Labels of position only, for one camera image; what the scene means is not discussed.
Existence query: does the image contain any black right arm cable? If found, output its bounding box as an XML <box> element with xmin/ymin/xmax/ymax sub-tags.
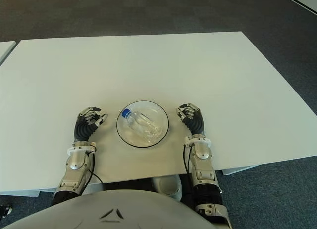
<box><xmin>182</xmin><ymin>144</ymin><xmax>193</xmax><ymax>176</ymax></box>

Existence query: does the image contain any clear bottle with blue cap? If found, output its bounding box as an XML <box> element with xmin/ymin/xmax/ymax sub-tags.
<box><xmin>121</xmin><ymin>108</ymin><xmax>162</xmax><ymax>143</ymax></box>

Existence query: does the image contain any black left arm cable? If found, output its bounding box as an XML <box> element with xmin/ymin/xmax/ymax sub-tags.
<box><xmin>88</xmin><ymin>142</ymin><xmax>105</xmax><ymax>184</ymax></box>

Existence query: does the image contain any small black silver floor object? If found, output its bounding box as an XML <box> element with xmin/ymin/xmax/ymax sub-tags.
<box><xmin>0</xmin><ymin>203</ymin><xmax>13</xmax><ymax>219</ymax></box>

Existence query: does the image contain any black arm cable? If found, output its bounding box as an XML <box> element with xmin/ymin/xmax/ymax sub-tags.
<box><xmin>88</xmin><ymin>142</ymin><xmax>105</xmax><ymax>184</ymax></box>
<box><xmin>182</xmin><ymin>144</ymin><xmax>193</xmax><ymax>176</ymax></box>

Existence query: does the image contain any clear glass bowl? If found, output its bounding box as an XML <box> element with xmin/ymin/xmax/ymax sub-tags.
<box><xmin>116</xmin><ymin>99</ymin><xmax>170</xmax><ymax>149</ymax></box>

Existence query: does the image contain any neighbouring white table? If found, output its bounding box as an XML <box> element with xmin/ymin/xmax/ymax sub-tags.
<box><xmin>0</xmin><ymin>41</ymin><xmax>17</xmax><ymax>66</ymax></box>

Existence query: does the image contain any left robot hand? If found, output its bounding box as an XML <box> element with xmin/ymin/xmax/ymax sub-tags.
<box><xmin>73</xmin><ymin>106</ymin><xmax>109</xmax><ymax>143</ymax></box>

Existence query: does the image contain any grey robot torso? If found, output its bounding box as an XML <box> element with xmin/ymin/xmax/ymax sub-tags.
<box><xmin>0</xmin><ymin>190</ymin><xmax>232</xmax><ymax>229</ymax></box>

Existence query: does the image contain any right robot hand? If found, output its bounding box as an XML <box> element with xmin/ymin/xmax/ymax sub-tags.
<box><xmin>175</xmin><ymin>102</ymin><xmax>206</xmax><ymax>137</ymax></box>

